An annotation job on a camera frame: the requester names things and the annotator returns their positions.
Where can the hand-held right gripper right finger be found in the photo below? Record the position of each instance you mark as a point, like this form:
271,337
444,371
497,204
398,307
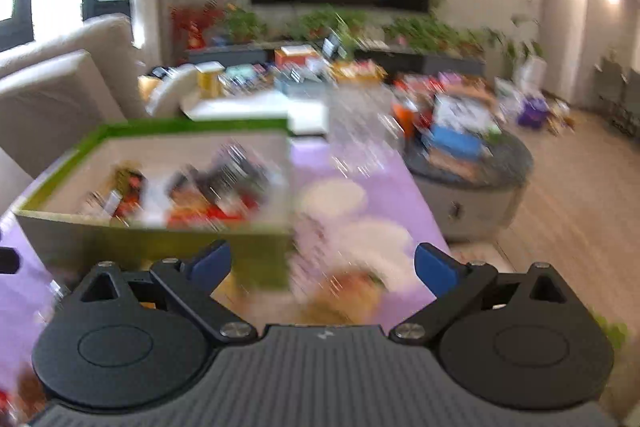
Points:
436,268

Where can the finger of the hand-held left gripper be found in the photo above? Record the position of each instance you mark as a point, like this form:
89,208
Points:
9,262

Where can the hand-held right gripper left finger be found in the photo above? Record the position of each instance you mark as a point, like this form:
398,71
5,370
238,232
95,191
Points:
212,261

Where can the green cardboard box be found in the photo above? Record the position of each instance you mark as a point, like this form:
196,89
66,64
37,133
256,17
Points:
150,247

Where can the orange cone snack packet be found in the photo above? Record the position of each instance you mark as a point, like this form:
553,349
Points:
347,294

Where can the dark round coffee table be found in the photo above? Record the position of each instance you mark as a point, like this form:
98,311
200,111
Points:
475,202

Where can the purple flower print tablecloth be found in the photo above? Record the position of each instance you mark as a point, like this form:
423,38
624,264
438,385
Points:
390,187

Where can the blue white carton box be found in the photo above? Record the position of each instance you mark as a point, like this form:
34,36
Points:
460,129

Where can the orange mug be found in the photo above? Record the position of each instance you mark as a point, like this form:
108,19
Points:
403,119

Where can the clear glass mug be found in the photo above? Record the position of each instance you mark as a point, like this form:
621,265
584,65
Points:
365,132

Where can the white round table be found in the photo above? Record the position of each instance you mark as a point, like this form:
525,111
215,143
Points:
250,109

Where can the cream sofa armrest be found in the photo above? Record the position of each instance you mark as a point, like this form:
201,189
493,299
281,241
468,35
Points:
170,89

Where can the yellow can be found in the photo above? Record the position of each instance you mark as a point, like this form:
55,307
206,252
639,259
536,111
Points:
210,81

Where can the beige sofa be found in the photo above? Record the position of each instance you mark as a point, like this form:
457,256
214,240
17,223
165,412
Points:
60,87

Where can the purple bag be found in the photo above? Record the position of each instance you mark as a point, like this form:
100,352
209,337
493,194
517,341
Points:
532,113

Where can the green slipper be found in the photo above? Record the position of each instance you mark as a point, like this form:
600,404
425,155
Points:
612,332

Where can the grey television cabinet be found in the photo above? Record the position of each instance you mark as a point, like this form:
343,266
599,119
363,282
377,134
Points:
225,54

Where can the white air purifier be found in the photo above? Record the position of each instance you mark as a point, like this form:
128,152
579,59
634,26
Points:
534,74

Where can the orange box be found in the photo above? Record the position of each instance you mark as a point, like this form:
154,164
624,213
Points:
296,57

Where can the red flower decoration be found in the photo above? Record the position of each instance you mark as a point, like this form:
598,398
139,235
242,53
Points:
195,24

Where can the tall plant in white pot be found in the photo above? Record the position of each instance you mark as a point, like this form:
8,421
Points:
525,37

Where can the grey chair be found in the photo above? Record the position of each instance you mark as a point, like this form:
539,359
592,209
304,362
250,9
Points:
622,97

